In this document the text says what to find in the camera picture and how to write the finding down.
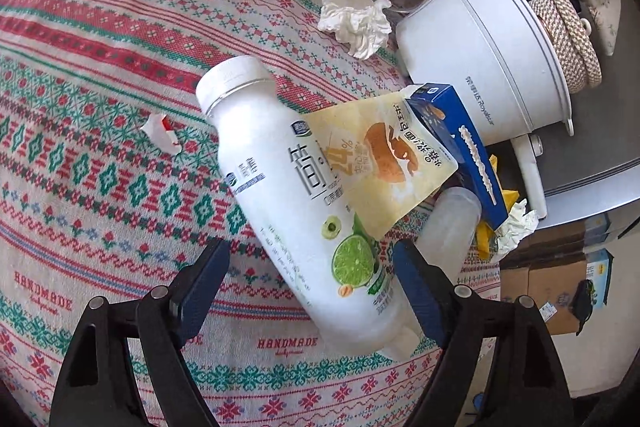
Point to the yellow snack pouch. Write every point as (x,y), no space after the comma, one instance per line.
(380,157)

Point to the large crumpled white tissue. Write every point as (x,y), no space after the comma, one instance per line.
(350,17)

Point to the white electric cooking pot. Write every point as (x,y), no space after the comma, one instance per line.
(475,47)

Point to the small crumpled white tissue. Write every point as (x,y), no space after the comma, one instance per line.
(515,227)

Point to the torn paper scrap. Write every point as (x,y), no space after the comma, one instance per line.
(160,132)

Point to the brown cardboard box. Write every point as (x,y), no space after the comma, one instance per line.
(540,287)

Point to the blue paper carton box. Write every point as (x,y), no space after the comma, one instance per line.
(450,117)

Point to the patterned knit tablecloth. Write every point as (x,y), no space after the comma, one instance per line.
(100,57)

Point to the white yogurt drink bottle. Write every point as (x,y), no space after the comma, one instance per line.
(260,157)

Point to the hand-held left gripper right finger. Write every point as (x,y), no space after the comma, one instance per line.
(415,277)

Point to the yellow wrapper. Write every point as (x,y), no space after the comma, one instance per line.
(482,239)

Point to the small translucent plastic bottle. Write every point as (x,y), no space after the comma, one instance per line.
(450,227)

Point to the grey appliance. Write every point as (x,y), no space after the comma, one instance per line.
(600,147)

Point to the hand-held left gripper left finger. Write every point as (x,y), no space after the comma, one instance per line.
(200,287)

